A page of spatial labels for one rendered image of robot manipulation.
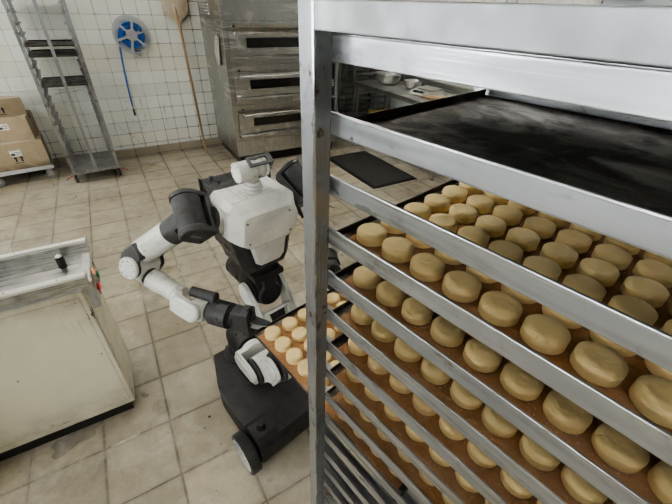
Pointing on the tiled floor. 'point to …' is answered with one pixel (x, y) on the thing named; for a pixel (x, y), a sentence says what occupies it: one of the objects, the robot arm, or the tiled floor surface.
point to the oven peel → (182, 41)
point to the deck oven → (256, 75)
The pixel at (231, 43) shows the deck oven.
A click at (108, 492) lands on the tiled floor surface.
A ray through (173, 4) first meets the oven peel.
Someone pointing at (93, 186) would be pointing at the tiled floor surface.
